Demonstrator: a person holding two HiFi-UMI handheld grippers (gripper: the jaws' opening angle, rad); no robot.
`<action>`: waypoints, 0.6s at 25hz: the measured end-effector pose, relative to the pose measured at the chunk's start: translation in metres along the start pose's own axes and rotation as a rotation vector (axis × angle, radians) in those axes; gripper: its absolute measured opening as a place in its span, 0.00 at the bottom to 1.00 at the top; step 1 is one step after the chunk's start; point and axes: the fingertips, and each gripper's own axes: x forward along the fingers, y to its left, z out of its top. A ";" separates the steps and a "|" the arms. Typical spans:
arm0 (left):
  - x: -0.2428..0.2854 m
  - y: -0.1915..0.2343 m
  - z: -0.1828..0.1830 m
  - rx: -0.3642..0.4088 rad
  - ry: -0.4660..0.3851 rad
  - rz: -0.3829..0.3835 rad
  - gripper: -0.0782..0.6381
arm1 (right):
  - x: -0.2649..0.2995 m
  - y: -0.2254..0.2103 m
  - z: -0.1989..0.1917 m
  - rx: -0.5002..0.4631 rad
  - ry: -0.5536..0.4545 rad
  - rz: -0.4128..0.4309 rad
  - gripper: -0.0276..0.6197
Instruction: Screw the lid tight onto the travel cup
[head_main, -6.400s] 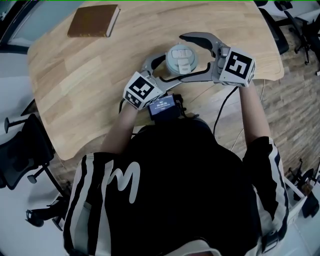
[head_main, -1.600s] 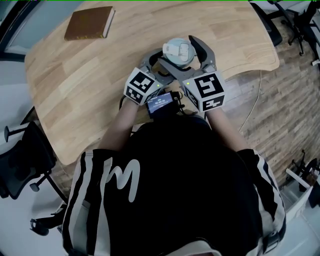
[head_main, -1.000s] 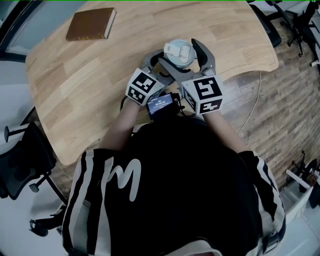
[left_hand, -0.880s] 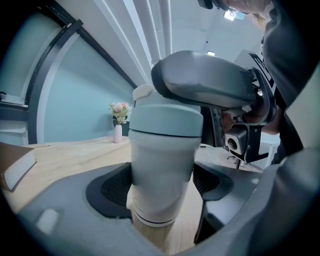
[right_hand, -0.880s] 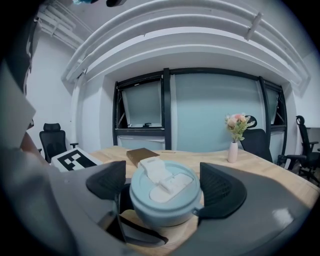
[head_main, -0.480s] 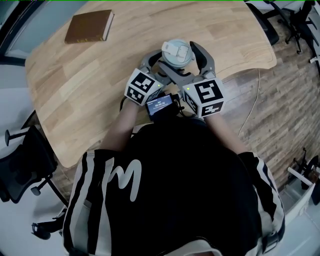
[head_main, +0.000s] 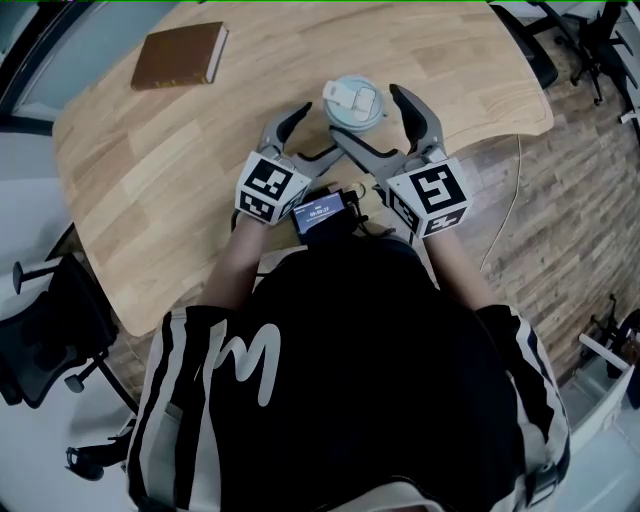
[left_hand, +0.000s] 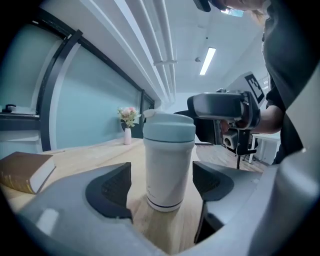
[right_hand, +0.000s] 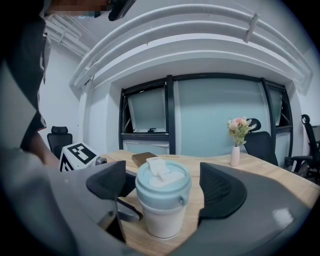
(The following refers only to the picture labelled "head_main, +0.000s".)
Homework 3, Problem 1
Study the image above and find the black device cable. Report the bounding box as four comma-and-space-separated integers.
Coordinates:
343, 183, 397, 238

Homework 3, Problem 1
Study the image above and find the black padded chair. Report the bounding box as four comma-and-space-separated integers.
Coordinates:
490, 1, 560, 92

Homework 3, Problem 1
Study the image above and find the black mesh office chair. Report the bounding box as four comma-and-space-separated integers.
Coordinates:
0, 253, 122, 410

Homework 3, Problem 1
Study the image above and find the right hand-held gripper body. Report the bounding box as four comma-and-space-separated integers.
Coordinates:
371, 144, 474, 240

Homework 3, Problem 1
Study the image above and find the black device with lit screen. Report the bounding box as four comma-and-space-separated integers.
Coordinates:
290, 186, 359, 247

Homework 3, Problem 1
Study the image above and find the black chair wheel base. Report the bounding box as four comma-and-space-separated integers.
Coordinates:
63, 432, 135, 482

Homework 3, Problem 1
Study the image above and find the white floor cable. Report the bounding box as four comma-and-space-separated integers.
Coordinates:
478, 131, 524, 272

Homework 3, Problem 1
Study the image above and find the person's left forearm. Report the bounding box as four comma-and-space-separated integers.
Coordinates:
205, 218, 267, 312

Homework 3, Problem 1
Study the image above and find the black white-framed stand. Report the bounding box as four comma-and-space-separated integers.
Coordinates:
588, 293, 640, 382

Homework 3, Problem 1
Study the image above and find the black white-striped shirt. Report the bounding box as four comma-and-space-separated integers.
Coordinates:
123, 234, 572, 512

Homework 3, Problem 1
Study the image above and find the white flip-top lid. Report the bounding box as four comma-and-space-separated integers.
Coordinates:
321, 74, 389, 127

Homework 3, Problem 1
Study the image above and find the white cabinet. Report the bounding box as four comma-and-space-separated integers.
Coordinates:
567, 333, 640, 454

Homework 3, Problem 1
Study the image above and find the brown hardcover book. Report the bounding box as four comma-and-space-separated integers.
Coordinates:
130, 21, 230, 93

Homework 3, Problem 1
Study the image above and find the pale blue travel cup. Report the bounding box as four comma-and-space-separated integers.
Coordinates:
327, 115, 382, 135

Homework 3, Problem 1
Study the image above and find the person's right forearm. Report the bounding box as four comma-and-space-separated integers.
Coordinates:
423, 231, 502, 312

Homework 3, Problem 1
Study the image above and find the black swivel office chair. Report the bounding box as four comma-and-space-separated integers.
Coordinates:
563, 0, 640, 107

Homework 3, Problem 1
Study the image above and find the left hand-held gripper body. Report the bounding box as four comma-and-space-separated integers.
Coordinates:
234, 143, 314, 227

